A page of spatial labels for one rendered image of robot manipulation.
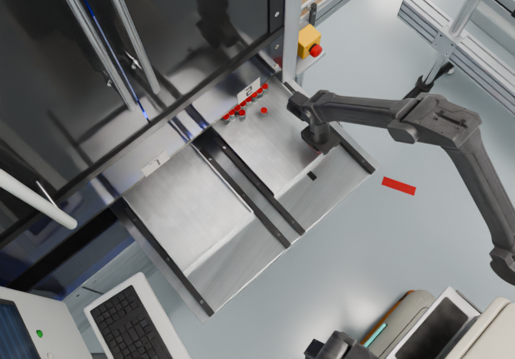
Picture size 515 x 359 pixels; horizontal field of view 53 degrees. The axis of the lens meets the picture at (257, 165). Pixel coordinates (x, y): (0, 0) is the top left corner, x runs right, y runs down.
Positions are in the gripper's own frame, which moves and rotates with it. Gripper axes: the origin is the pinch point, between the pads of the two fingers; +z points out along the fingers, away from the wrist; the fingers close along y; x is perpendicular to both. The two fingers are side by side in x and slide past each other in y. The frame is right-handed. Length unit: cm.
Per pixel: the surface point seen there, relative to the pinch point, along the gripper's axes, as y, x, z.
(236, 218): 1.8, 32.6, 1.0
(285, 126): 13.7, 2.1, -1.0
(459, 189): -21, -66, 95
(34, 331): 2, 87, -24
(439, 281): -43, -26, 99
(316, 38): 21.5, -19.7, -17.0
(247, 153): 14.8, 16.9, -1.3
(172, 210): 16.0, 45.3, -1.6
